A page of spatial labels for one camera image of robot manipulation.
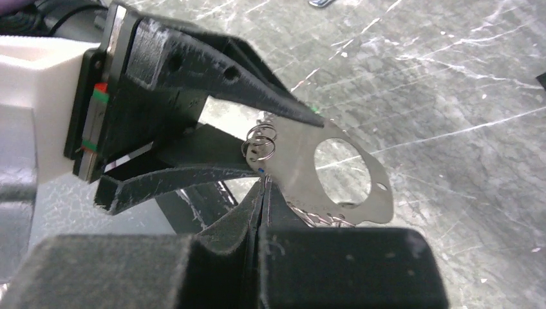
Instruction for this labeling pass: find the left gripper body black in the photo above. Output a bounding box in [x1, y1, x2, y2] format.
[64, 2, 141, 183]

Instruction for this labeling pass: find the small silver wrench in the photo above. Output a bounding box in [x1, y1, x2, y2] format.
[308, 0, 335, 8]

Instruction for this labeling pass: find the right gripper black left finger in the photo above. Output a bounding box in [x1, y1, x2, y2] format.
[1, 182, 263, 308]

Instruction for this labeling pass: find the steel key holder plate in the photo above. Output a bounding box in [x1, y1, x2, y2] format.
[241, 115, 394, 227]

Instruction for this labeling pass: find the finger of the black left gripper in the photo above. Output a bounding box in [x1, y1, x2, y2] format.
[94, 124, 256, 215]
[111, 15, 323, 158]

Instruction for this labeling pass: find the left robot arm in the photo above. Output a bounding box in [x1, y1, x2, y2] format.
[1, 1, 325, 215]

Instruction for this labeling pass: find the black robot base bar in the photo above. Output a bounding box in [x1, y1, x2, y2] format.
[155, 182, 238, 234]

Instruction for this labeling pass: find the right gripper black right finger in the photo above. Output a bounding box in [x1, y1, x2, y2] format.
[258, 179, 449, 308]

